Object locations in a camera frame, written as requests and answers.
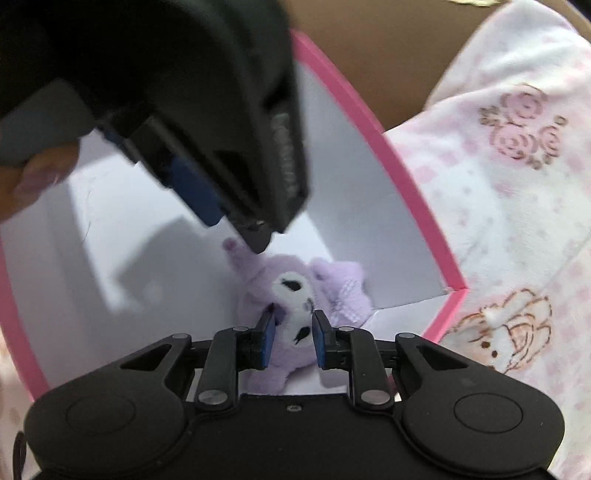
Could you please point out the purple plush toy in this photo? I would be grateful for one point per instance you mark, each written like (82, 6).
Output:
(297, 289)

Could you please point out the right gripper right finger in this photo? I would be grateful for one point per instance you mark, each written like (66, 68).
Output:
(337, 348)

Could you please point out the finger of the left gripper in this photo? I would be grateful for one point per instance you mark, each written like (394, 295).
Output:
(200, 195)
(140, 142)

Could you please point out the brown cardboard box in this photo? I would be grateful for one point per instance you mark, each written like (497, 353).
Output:
(392, 52)

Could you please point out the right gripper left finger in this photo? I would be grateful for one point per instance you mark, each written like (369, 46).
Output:
(249, 348)

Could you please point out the person's left hand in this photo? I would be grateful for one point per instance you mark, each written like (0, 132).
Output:
(21, 187)

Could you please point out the pink checked pillow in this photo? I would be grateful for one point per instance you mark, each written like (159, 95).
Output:
(501, 153)

